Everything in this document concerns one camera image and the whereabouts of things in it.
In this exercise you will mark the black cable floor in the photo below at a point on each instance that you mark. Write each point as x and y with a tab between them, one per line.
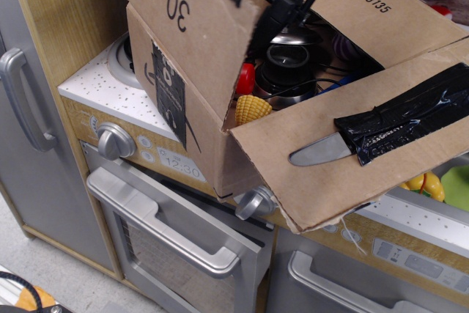
29	287

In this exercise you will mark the grey oven door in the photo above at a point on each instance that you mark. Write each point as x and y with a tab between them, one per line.
181	248

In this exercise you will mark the black steel pot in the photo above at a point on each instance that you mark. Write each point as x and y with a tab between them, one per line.
285	77

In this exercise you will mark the large brown cardboard box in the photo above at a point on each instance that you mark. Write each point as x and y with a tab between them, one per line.
188	55

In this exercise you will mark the toy kitchen wooden unit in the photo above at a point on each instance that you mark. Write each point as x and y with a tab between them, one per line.
397	232

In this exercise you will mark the purple white striped toy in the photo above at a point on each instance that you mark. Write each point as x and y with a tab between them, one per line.
345	49

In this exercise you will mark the green toy in sink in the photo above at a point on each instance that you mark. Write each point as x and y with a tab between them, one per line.
455	184

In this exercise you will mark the yellow toy corn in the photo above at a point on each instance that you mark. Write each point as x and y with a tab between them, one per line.
249	108

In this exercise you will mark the blue toy handle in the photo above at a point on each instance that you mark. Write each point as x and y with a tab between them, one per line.
342	82

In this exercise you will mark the red ketchup toy bottle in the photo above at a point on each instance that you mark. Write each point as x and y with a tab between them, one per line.
246	79

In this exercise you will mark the black tape over knife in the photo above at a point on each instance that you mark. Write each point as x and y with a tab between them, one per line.
432	105

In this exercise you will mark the silver butter knife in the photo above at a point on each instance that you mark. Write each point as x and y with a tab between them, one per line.
327	149

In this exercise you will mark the grey right stove knob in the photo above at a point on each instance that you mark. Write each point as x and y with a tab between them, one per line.
258	201

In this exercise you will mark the grey left stove knob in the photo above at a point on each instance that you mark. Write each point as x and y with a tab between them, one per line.
114	142

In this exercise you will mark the yellow toy fruit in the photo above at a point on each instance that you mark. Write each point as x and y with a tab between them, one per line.
427	184

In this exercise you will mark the grey fridge door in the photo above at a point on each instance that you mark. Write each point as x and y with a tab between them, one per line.
43	170

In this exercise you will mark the red white object background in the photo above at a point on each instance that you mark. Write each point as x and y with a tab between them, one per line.
444	11

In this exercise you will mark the grey stove knob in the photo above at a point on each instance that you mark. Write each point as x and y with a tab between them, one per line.
258	201
114	142

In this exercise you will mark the grey stove burner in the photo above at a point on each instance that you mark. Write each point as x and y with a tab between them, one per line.
120	62

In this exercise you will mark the steel pot lid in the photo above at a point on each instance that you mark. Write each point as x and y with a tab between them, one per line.
297	35

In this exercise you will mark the grey dishwasher door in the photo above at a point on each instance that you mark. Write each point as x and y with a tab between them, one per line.
310	277

